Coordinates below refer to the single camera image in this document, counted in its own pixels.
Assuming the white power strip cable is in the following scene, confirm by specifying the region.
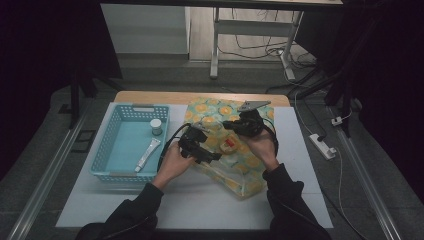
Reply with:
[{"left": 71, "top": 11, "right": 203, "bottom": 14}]
[{"left": 332, "top": 147, "right": 368, "bottom": 240}]

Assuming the small jar with white lid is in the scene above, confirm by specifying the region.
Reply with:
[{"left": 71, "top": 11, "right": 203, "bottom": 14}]
[{"left": 149, "top": 118, "right": 164, "bottom": 137}]

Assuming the black plug with cable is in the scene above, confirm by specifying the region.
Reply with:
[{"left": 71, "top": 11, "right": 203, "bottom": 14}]
[{"left": 299, "top": 98, "right": 329, "bottom": 142}]

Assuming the white panel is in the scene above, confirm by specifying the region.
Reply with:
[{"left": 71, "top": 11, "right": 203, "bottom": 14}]
[{"left": 100, "top": 3, "right": 191, "bottom": 55}]

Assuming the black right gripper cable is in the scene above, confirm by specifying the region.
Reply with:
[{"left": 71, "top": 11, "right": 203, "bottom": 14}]
[{"left": 261, "top": 117, "right": 280, "bottom": 157}]

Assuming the tangle of black floor cables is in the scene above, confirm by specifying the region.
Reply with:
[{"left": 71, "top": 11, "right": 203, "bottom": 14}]
[{"left": 217, "top": 7, "right": 317, "bottom": 69}]

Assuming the person's right hand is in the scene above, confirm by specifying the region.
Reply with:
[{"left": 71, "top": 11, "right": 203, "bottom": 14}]
[{"left": 239, "top": 127, "right": 281, "bottom": 173}]

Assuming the white power strip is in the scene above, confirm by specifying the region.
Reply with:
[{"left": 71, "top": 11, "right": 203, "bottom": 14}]
[{"left": 308, "top": 133, "right": 337, "bottom": 161}]

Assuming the white tube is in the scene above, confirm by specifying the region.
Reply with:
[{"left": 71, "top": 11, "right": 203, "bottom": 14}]
[{"left": 134, "top": 137, "right": 162, "bottom": 173}]

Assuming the aluminium floor rail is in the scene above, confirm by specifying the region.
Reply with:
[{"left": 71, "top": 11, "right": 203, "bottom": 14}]
[
  {"left": 327, "top": 105, "right": 404, "bottom": 240},
  {"left": 6, "top": 99, "right": 92, "bottom": 240}
]

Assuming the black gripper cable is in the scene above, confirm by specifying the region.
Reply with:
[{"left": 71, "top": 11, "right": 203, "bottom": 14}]
[
  {"left": 157, "top": 122, "right": 192, "bottom": 172},
  {"left": 261, "top": 117, "right": 280, "bottom": 157}
]

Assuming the blue plastic basket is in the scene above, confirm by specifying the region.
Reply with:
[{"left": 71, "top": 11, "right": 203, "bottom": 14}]
[{"left": 89, "top": 103, "right": 171, "bottom": 186}]

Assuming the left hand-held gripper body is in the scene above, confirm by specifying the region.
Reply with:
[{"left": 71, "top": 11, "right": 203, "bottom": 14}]
[{"left": 177, "top": 122, "right": 215, "bottom": 160}]

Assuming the white desk frame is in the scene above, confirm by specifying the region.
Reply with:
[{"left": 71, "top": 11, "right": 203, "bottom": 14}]
[{"left": 209, "top": 7, "right": 305, "bottom": 81}]

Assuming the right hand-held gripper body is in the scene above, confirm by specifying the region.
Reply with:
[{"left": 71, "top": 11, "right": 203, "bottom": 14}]
[{"left": 235, "top": 100, "right": 272, "bottom": 138}]

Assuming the person's left hand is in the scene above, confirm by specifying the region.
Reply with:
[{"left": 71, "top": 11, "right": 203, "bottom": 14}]
[{"left": 152, "top": 141, "right": 197, "bottom": 192}]

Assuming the black stand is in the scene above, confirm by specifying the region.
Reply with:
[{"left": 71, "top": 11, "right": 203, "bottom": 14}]
[
  {"left": 67, "top": 65, "right": 125, "bottom": 130},
  {"left": 286, "top": 65, "right": 356, "bottom": 138}
]

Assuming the black curtain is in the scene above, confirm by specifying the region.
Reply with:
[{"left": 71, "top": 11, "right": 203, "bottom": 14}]
[
  {"left": 0, "top": 0, "right": 124, "bottom": 182},
  {"left": 295, "top": 0, "right": 424, "bottom": 208}
]

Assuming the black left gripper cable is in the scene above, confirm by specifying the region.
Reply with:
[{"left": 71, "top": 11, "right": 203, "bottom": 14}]
[{"left": 157, "top": 122, "right": 192, "bottom": 172}]

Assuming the black floor plate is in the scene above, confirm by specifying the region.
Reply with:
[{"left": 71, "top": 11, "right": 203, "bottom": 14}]
[{"left": 71, "top": 129, "right": 98, "bottom": 154}]

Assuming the orange flower print bag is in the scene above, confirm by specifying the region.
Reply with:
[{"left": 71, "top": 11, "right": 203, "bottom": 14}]
[{"left": 183, "top": 96, "right": 276, "bottom": 201}]

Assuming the white table mat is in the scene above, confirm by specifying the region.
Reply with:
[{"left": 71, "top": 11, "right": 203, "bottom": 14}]
[{"left": 54, "top": 102, "right": 335, "bottom": 231}]

